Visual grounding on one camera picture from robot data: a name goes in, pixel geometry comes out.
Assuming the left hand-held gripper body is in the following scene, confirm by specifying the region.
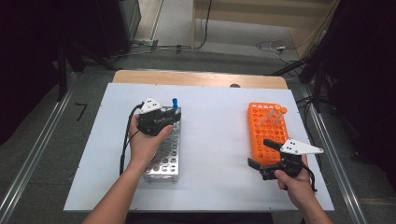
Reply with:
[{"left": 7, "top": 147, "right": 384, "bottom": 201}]
[{"left": 136, "top": 97, "right": 176, "bottom": 137}]

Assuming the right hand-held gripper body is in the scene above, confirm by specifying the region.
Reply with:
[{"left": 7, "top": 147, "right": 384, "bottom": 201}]
[{"left": 260, "top": 138, "right": 325, "bottom": 181}]

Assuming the orange plastic test tube rack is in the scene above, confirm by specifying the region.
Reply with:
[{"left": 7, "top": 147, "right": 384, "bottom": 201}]
[{"left": 247, "top": 102, "right": 290, "bottom": 166}]

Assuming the metal test tube rack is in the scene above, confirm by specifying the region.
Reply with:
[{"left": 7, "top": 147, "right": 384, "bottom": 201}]
[{"left": 142, "top": 105, "right": 182, "bottom": 183}]

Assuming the person's right hand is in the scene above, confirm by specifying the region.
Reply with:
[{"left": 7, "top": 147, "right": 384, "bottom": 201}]
[{"left": 274, "top": 155, "right": 317, "bottom": 208}]

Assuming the person's left hand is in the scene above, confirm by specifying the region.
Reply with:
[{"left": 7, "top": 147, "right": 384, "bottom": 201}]
[{"left": 128, "top": 114, "right": 175, "bottom": 171}]

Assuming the wooden table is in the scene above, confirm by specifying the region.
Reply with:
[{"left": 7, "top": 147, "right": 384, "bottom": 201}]
[{"left": 111, "top": 69, "right": 289, "bottom": 91}]

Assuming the white table board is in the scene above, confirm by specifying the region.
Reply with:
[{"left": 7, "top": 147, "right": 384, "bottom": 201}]
[{"left": 64, "top": 82, "right": 334, "bottom": 213}]

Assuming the black stand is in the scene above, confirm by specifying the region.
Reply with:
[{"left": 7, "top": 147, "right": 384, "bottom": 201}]
[
  {"left": 55, "top": 34, "right": 120, "bottom": 102},
  {"left": 270, "top": 52, "right": 331, "bottom": 113}
]

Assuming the grey cabinet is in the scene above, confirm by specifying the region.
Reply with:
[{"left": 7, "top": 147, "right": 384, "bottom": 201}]
[{"left": 118, "top": 0, "right": 142, "bottom": 41}]

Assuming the beige wooden furniture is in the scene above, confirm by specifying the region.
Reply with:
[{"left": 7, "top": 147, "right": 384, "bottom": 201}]
[{"left": 191, "top": 0, "right": 340, "bottom": 60}]

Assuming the black curtain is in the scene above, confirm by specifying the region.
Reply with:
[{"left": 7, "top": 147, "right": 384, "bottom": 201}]
[
  {"left": 317, "top": 0, "right": 396, "bottom": 175},
  {"left": 0, "top": 0, "right": 125, "bottom": 147}
]

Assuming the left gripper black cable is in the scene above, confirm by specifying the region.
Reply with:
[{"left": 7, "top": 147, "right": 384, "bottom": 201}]
[{"left": 119, "top": 104, "right": 144, "bottom": 177}]

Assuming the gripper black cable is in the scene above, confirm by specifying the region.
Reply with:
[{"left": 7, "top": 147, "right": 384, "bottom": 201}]
[
  {"left": 301, "top": 161, "right": 318, "bottom": 193},
  {"left": 119, "top": 104, "right": 144, "bottom": 177}
]

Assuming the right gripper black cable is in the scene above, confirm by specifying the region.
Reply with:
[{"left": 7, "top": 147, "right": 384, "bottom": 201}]
[{"left": 301, "top": 161, "right": 318, "bottom": 193}]

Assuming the metal floor rail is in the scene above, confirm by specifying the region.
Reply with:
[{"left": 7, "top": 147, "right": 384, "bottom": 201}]
[
  {"left": 298, "top": 83, "right": 368, "bottom": 224},
  {"left": 0, "top": 71, "right": 78, "bottom": 224}
]

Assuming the grey floor cable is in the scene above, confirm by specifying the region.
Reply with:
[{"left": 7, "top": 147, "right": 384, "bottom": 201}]
[{"left": 108, "top": 38, "right": 194, "bottom": 60}]

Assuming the black hanging cable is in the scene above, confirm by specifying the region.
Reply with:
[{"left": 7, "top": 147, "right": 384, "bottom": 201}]
[{"left": 199, "top": 0, "right": 213, "bottom": 50}]

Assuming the white floor cable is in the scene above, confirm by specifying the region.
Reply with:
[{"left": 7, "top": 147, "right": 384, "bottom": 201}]
[{"left": 255, "top": 39, "right": 300, "bottom": 64}]

